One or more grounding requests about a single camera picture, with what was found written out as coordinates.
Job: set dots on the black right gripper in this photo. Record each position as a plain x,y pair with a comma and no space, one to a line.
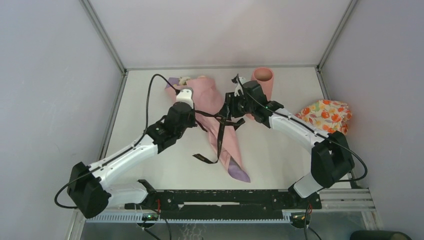
230,100

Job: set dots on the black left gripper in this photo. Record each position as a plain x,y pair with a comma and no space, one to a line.
192,123

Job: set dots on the pink purple wrapping paper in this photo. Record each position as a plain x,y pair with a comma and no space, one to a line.
207,98

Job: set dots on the black ribbon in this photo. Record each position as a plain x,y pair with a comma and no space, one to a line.
223,122

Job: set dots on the yellow flower bunch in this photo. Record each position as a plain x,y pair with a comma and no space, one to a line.
182,81

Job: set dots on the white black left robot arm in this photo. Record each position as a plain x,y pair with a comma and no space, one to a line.
92,187

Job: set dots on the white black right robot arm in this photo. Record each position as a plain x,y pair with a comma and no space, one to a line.
330,156

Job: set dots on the pink cylindrical vase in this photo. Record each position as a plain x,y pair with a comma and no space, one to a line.
265,78

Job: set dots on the floral patterned cloth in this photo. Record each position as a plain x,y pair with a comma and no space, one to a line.
327,115

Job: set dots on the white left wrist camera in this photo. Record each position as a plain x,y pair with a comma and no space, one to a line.
185,95

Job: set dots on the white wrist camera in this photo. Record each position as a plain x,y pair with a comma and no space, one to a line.
185,95
239,81

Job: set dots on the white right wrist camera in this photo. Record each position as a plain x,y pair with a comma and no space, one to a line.
239,81

